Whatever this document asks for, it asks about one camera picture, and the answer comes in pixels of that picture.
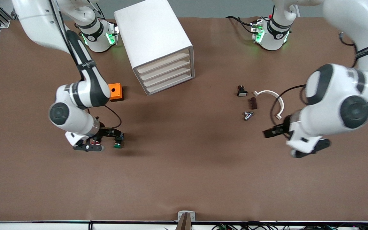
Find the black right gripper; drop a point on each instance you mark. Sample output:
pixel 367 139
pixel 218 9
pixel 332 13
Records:
pixel 106 133

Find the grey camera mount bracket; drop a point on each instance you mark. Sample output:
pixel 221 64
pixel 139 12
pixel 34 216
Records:
pixel 186 214

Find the brown terminal block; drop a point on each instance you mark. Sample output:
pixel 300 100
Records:
pixel 253 103

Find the silver key switch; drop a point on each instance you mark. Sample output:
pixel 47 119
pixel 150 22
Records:
pixel 248 115

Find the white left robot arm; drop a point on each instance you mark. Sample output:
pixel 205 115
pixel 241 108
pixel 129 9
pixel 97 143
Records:
pixel 337 95

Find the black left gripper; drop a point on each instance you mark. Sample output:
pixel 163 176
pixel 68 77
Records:
pixel 282 128

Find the black square white-faced button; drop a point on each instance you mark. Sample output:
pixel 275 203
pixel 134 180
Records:
pixel 242 92

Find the orange button enclosure box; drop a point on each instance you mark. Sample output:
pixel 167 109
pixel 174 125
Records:
pixel 116 91

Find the green push button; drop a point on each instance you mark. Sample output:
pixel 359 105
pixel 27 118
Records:
pixel 118 143

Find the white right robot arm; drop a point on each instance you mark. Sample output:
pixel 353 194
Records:
pixel 72 115

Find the white curved bracket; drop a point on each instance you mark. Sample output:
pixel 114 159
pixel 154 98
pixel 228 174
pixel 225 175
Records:
pixel 278 99

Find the white drawer cabinet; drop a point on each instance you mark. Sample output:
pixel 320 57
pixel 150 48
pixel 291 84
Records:
pixel 152 32

